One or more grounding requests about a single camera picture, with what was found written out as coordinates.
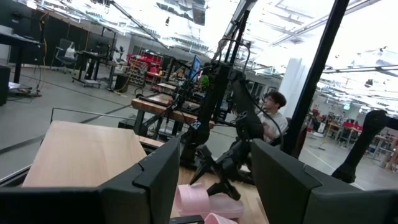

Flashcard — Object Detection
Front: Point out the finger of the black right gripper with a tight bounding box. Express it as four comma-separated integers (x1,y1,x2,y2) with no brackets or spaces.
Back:
206,182,233,197
189,156,213,186

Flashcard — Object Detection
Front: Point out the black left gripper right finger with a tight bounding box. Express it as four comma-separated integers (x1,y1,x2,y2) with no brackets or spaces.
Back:
251,138,398,224

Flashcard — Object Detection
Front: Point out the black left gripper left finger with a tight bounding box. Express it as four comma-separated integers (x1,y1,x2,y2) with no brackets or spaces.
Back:
0,138,181,224

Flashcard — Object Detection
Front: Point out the pink slide sandal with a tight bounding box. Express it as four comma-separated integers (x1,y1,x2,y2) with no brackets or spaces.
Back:
173,183,245,220
203,212,239,224

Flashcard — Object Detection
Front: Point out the person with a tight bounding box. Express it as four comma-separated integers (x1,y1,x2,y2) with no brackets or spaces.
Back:
257,90,289,144

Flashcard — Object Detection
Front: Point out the wooden workbench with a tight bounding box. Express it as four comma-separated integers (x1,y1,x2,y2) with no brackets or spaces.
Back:
130,92,216,138

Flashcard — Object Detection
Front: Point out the green background plant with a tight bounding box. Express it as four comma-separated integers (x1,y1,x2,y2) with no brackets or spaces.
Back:
200,74,211,91

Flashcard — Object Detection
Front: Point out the white building column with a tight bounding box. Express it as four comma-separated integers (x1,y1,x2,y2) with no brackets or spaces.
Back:
277,57,312,119

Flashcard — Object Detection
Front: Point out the blue lit monitor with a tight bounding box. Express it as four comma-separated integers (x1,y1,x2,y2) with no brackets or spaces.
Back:
188,55,203,83

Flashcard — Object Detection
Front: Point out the black bin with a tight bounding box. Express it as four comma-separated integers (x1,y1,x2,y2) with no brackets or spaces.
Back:
113,73,130,94

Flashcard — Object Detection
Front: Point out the red storage rack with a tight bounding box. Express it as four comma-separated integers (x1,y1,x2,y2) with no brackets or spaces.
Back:
126,52,165,89

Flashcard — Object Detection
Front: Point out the black rolling table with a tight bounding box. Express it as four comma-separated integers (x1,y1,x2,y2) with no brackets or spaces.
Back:
72,50,102,89

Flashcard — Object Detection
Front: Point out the white plastic bag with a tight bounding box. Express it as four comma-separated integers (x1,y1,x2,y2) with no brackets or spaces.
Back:
64,42,77,60

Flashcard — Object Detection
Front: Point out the black office chair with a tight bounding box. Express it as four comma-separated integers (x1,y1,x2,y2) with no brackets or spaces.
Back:
51,38,78,75

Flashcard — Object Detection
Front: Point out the black desk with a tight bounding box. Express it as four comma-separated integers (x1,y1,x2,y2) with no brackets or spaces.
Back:
0,30,44,85

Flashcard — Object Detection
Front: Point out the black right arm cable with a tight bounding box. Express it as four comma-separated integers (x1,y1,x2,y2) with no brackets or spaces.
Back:
216,38,284,147

